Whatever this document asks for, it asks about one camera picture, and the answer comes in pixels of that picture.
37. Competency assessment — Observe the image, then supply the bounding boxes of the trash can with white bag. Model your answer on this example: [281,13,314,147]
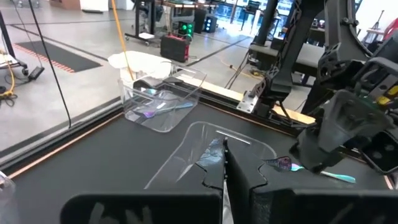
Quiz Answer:
[107,50,172,91]

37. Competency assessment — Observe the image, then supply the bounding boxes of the black frame desk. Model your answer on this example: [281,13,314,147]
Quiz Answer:
[125,0,218,44]

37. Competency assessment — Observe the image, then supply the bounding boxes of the computer with green lights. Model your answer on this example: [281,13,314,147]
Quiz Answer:
[177,21,195,37]

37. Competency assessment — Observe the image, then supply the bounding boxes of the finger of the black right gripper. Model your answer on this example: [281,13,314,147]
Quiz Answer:
[290,90,392,174]
[362,129,398,175]

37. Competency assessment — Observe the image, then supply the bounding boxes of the yellow tape tag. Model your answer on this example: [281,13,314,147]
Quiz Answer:
[376,85,398,106]

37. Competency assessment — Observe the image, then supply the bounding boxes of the clear plastic bin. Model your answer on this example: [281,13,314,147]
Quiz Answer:
[119,60,208,134]
[143,121,277,190]
[0,170,17,224]

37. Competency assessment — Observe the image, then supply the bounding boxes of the red black equipment case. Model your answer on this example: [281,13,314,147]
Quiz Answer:
[159,33,191,63]

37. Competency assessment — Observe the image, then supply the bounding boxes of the computer with blue lights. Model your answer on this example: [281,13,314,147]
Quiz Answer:
[202,14,218,34]

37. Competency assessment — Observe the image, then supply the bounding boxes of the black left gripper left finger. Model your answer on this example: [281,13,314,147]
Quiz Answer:
[60,164,225,224]

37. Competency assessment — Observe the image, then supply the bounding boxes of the yellow cable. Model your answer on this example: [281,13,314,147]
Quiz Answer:
[110,0,135,81]

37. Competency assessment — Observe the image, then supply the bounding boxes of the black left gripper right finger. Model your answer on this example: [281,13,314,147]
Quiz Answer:
[225,144,398,224]

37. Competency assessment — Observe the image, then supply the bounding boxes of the black table mat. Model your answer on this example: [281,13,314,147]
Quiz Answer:
[0,102,398,224]

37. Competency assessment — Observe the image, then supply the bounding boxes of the black mat red striped edge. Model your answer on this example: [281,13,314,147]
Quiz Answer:
[12,40,103,74]

